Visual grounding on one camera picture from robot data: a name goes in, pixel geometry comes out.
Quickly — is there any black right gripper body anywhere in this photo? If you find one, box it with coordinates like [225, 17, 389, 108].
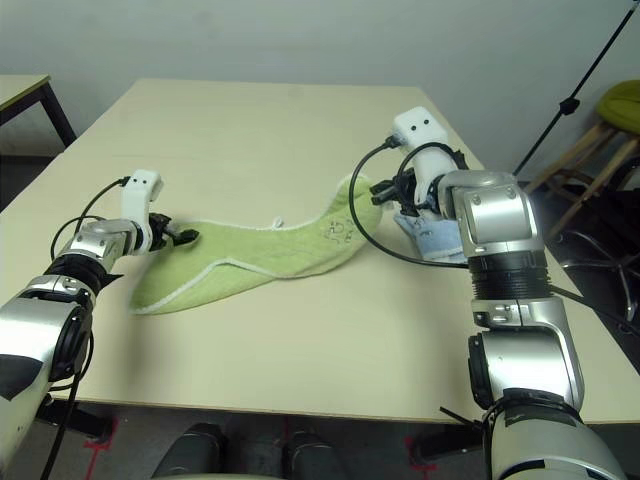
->
[387, 172, 441, 217]

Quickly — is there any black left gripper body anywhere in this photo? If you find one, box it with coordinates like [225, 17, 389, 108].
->
[147, 212, 176, 251]

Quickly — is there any green towel with white trim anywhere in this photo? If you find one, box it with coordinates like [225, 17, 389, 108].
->
[128, 172, 386, 316]

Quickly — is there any blue towel with white trim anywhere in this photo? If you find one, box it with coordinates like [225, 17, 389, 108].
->
[392, 209, 471, 265]

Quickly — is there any black table leg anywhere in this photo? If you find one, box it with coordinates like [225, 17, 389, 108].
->
[34, 394, 116, 444]

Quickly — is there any dark left robot foot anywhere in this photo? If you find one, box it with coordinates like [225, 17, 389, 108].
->
[152, 422, 224, 479]

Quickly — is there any dark robot foot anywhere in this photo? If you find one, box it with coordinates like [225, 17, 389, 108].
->
[152, 422, 224, 479]
[282, 429, 351, 479]

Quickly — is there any black office chair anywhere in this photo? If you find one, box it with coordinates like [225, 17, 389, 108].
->
[549, 149, 640, 331]

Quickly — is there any wooden stool with green cushion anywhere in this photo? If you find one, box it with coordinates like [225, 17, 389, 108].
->
[522, 79, 640, 241]

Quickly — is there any dark right robot foot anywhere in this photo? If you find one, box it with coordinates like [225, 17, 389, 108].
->
[282, 429, 351, 479]

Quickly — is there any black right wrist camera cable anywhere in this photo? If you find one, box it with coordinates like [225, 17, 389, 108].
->
[349, 135, 474, 271]

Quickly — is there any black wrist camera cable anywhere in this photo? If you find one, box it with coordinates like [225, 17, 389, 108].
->
[349, 135, 474, 271]
[42, 177, 126, 480]

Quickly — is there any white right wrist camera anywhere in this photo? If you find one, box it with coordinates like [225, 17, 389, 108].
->
[391, 106, 469, 201]

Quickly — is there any black left wrist camera cable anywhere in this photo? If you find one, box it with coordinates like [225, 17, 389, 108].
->
[42, 177, 126, 480]

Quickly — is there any beige side table black frame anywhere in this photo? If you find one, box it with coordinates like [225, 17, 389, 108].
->
[0, 74, 77, 156]

